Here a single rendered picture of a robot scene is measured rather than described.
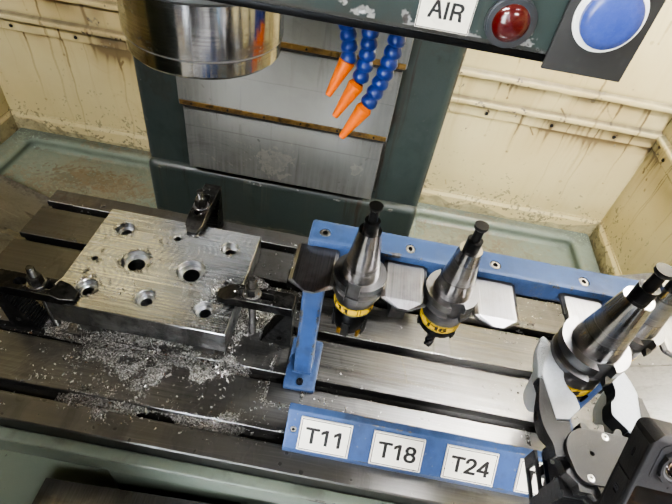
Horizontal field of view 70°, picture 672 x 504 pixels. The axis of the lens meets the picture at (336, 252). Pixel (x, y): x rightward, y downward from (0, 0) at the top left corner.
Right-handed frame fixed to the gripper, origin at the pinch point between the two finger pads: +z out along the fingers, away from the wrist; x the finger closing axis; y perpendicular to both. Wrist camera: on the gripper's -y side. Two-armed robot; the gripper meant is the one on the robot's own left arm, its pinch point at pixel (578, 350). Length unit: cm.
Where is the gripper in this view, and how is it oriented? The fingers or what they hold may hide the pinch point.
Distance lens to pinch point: 53.7
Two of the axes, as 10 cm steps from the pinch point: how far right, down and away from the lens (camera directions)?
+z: 1.4, -7.2, 6.8
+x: 9.8, 1.9, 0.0
